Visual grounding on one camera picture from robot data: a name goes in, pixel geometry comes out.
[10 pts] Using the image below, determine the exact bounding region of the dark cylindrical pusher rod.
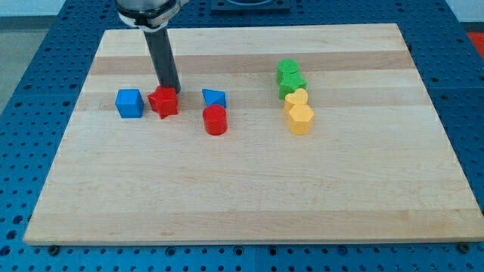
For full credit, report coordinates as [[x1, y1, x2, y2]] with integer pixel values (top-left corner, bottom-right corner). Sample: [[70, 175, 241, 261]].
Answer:
[[144, 28, 181, 94]]

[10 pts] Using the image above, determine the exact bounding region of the blue triangle block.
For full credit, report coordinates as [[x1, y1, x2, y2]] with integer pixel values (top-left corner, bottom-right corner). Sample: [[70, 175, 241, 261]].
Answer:
[[202, 89, 227, 108]]

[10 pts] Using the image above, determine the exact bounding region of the red star block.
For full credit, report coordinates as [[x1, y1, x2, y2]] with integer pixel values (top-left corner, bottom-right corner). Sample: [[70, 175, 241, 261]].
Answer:
[[147, 85, 178, 119]]

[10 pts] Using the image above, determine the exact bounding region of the blue cube block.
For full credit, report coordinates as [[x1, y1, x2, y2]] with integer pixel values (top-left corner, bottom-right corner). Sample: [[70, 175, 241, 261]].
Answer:
[[115, 89, 144, 119]]

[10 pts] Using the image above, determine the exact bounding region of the red cylinder block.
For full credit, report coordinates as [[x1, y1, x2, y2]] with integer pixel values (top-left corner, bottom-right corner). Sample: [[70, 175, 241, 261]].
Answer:
[[203, 104, 228, 135]]

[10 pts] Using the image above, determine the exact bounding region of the green cylinder block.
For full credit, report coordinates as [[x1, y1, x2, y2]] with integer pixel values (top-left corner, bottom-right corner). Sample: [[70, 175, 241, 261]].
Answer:
[[277, 58, 299, 84]]

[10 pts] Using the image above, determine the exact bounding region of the green star block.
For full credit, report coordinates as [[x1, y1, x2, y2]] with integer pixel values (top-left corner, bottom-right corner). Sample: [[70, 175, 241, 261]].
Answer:
[[278, 72, 307, 100]]

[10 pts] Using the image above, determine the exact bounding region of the yellow heart block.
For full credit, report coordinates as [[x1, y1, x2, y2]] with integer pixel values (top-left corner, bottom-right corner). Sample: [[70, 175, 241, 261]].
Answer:
[[284, 88, 309, 115]]

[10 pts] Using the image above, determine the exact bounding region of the yellow hexagon block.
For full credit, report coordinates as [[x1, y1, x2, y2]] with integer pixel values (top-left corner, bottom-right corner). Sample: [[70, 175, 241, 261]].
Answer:
[[287, 104, 315, 135]]

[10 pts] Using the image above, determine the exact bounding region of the wooden board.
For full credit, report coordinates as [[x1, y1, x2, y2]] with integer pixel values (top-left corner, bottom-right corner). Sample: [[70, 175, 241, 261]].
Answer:
[[24, 23, 483, 246]]

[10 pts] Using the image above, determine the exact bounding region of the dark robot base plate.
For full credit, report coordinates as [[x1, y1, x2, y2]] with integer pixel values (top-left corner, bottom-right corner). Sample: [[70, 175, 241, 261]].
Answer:
[[210, 0, 292, 14]]

